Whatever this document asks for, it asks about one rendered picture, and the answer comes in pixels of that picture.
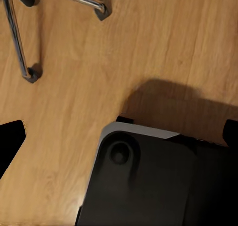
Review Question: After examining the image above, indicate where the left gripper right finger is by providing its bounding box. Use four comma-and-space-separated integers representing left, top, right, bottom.
222, 120, 238, 159

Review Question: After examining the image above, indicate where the swivel chair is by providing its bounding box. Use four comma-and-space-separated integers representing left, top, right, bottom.
3, 0, 110, 84

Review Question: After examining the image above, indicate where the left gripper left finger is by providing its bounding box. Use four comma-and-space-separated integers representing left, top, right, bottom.
0, 120, 26, 179

